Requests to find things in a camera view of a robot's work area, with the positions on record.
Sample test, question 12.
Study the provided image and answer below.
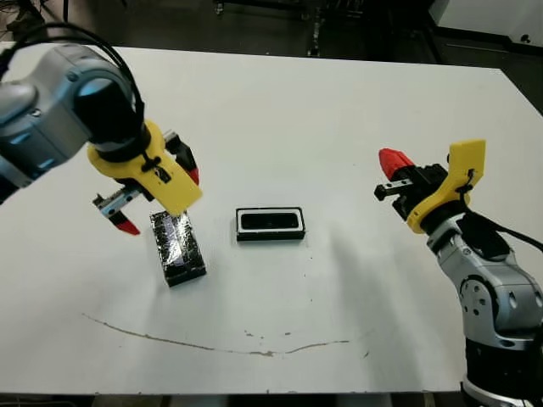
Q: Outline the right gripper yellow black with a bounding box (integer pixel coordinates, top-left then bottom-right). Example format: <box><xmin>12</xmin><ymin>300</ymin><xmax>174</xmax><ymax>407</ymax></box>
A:
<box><xmin>373</xmin><ymin>138</ymin><xmax>487</xmax><ymax>234</ymax></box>

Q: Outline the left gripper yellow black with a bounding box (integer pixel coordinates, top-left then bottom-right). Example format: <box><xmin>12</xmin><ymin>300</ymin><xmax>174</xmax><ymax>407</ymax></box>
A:
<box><xmin>87</xmin><ymin>120</ymin><xmax>204</xmax><ymax>237</ymax></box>

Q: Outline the black foil-topped box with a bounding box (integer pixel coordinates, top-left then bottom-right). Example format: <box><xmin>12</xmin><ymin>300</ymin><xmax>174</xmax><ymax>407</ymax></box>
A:
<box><xmin>148</xmin><ymin>209</ymin><xmax>208</xmax><ymax>288</ymax></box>

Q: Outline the slim black camera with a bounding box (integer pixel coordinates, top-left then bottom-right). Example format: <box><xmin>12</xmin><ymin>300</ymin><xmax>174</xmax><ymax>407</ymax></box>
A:
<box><xmin>240</xmin><ymin>213</ymin><xmax>300</xmax><ymax>230</ymax></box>

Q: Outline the black box base white lining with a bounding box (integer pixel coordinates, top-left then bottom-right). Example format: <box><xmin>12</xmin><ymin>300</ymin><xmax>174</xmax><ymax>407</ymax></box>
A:
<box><xmin>234</xmin><ymin>206</ymin><xmax>306</xmax><ymax>243</ymax></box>

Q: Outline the black pole stand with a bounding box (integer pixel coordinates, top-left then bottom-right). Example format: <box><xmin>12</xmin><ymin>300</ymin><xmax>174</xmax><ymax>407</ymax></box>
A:
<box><xmin>307</xmin><ymin>8</ymin><xmax>326</xmax><ymax>56</ymax></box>

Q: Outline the white cabinet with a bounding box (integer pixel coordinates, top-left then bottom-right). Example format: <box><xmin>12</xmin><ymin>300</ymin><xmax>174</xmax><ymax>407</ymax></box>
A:
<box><xmin>428</xmin><ymin>0</ymin><xmax>543</xmax><ymax>46</ymax></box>

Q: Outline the olive brown shoe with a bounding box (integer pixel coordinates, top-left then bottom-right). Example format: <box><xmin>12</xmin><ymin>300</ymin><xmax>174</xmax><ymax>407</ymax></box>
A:
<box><xmin>6</xmin><ymin>10</ymin><xmax>42</xmax><ymax>33</ymax></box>

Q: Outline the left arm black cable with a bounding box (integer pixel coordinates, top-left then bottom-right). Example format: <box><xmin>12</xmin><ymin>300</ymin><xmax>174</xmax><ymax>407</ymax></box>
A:
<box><xmin>0</xmin><ymin>21</ymin><xmax>148</xmax><ymax>141</ymax></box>

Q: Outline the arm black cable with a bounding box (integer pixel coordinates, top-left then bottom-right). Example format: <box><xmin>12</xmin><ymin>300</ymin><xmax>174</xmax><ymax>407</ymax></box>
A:
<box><xmin>0</xmin><ymin>21</ymin><xmax>148</xmax><ymax>141</ymax></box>
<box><xmin>460</xmin><ymin>198</ymin><xmax>543</xmax><ymax>251</ymax></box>

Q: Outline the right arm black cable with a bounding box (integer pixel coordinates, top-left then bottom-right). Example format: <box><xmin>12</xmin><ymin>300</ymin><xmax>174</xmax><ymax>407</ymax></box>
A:
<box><xmin>460</xmin><ymin>198</ymin><xmax>543</xmax><ymax>251</ymax></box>

